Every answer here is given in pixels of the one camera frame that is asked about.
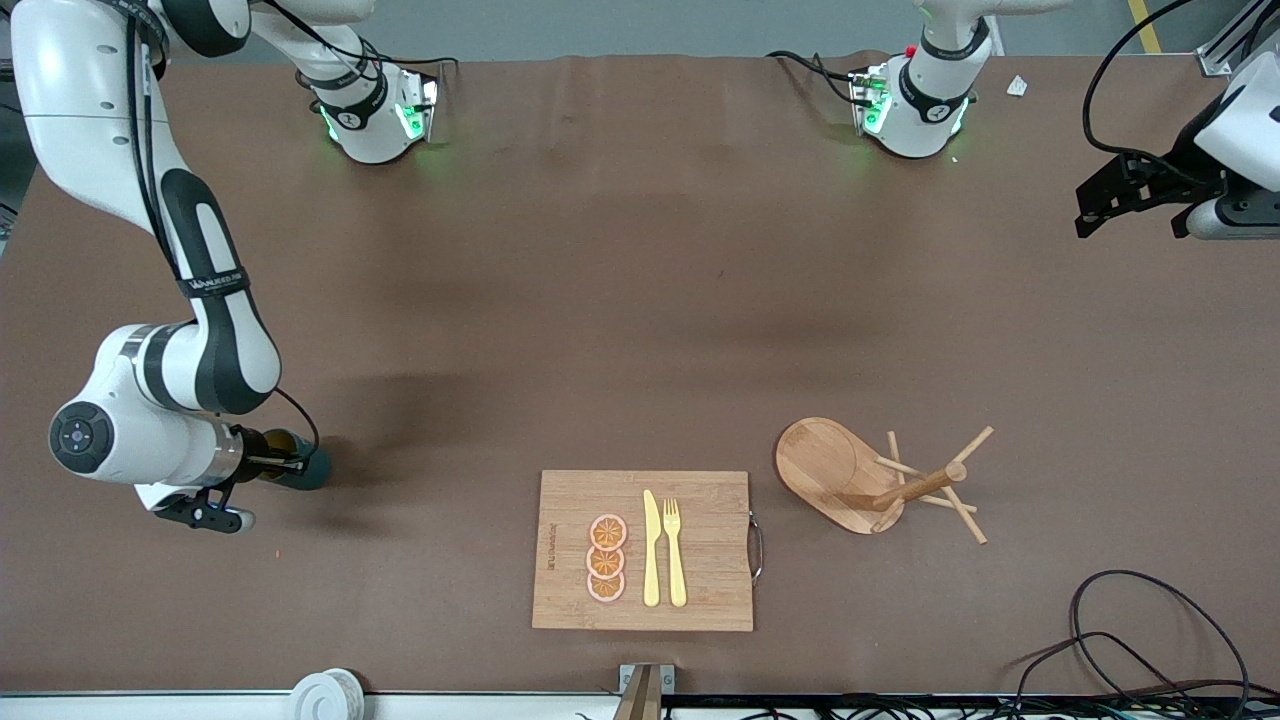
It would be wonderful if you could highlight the dark green cup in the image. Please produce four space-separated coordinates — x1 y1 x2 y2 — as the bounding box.
262 428 333 492

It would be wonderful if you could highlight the white tape roll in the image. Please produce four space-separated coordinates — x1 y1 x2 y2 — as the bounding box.
289 668 367 720

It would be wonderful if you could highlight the brown table cover sheet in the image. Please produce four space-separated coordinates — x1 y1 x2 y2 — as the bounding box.
0 52 1280 698

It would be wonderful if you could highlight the wooden mug tree stand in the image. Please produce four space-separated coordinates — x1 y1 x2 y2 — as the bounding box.
774 416 997 547

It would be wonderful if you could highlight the yellow plastic knife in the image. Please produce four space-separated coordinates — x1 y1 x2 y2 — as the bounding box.
642 489 663 608

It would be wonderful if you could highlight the yellow plastic fork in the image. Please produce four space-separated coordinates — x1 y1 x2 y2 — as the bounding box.
663 497 689 609

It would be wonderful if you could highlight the bamboo cutting board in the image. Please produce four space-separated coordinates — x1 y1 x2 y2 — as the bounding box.
531 470 767 633

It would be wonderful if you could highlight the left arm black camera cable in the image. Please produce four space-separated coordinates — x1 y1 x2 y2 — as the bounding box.
1083 0 1233 187

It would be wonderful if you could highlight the aluminium frame profile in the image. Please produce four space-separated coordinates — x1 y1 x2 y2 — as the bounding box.
1195 0 1280 77

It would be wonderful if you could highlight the white table edge rail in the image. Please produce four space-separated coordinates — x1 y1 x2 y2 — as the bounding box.
0 689 623 720

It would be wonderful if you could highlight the left arm base black cable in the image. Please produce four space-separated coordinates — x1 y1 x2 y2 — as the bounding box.
766 47 867 107

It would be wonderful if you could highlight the arm base black cable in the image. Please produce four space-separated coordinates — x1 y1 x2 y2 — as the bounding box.
766 47 867 107
345 40 460 73

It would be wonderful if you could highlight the large black cable loop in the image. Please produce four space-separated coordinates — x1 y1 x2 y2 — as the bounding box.
1068 569 1253 706

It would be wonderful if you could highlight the right arm base black cable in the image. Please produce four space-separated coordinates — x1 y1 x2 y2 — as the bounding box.
345 40 460 73

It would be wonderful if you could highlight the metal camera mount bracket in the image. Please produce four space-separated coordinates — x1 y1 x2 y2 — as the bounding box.
612 662 677 720

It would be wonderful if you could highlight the thin black floor cable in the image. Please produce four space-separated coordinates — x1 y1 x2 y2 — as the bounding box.
1005 630 1280 716

